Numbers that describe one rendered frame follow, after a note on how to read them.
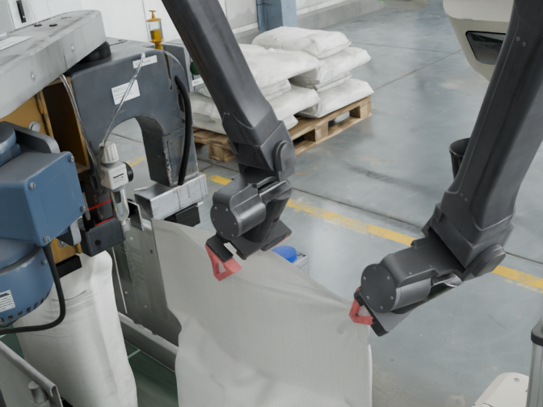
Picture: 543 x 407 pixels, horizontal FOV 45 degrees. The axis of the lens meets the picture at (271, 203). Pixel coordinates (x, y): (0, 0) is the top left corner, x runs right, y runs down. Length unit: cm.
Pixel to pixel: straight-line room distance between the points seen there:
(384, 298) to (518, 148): 24
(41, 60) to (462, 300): 216
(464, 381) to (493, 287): 60
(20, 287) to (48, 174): 17
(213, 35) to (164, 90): 44
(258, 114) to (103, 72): 37
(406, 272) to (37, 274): 50
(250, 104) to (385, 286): 31
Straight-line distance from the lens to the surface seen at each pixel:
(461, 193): 70
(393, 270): 73
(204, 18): 82
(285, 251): 146
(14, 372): 162
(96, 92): 117
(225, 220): 91
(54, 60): 101
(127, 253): 207
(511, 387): 203
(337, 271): 297
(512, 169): 65
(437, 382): 240
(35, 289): 96
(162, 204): 130
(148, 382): 191
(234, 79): 86
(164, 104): 126
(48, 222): 85
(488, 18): 106
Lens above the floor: 159
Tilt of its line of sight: 26 degrees down
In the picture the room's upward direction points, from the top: 5 degrees counter-clockwise
